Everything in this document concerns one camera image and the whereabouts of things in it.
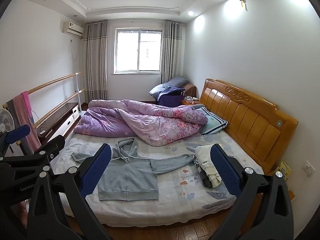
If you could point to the grey striped curtain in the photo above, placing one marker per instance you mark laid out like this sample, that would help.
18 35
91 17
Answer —
96 62
171 52

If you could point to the white standing fan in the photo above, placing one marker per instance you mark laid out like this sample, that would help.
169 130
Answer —
5 122

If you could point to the dark striped cloth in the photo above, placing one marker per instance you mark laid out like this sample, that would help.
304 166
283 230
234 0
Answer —
12 112

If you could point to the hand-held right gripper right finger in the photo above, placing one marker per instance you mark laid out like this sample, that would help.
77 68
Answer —
225 170

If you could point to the hanging wall ornament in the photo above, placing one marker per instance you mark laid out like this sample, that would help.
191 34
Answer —
242 1

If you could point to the pink towel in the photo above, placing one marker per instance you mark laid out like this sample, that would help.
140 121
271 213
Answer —
26 115

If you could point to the wooden nightstand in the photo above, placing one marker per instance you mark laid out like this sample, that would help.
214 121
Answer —
291 195
190 102

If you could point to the dark and white low cabinet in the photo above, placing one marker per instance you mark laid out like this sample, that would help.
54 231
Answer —
62 115

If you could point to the teal bordered pillow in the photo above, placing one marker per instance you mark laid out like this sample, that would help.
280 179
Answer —
215 123

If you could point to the wooden headboard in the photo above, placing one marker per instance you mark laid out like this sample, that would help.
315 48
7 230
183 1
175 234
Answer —
250 120

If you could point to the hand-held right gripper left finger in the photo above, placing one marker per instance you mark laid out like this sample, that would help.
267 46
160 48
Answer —
96 172

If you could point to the grey-blue pillow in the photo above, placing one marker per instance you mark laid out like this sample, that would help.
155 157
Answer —
176 81

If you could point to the grey printed folded garment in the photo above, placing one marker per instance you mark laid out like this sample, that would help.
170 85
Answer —
197 163

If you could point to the brown chair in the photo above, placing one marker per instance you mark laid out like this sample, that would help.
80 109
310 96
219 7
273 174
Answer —
190 88

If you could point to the white folded garment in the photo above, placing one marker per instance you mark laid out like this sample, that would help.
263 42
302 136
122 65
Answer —
203 153

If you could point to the white air conditioner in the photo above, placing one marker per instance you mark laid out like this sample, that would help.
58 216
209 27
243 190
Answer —
72 28

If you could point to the white wall socket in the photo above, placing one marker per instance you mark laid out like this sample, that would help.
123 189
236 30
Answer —
308 168

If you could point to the purple floral quilt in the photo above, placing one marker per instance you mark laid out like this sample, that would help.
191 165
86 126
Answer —
150 122

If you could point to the grey zip hoodie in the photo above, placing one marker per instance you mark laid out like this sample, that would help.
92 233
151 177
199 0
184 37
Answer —
132 177

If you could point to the purple cloth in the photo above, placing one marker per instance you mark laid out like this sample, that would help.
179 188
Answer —
168 98

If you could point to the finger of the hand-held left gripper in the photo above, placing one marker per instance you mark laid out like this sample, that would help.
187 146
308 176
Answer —
17 131
53 145

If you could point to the window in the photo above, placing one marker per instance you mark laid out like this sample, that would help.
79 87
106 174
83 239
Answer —
137 50

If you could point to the round ceiling light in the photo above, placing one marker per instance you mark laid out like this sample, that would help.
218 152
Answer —
190 13

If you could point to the yellow packet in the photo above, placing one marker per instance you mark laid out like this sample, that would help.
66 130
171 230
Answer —
283 170

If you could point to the wooden wall rail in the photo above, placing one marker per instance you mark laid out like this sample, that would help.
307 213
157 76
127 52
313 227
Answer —
57 107
50 82

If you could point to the bed with patterned sheet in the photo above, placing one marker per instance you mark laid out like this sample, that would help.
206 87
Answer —
175 192

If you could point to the white rail post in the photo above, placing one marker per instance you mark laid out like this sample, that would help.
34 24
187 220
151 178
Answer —
77 92

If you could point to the dark grey folded garment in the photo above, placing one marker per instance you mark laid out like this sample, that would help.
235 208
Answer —
206 181

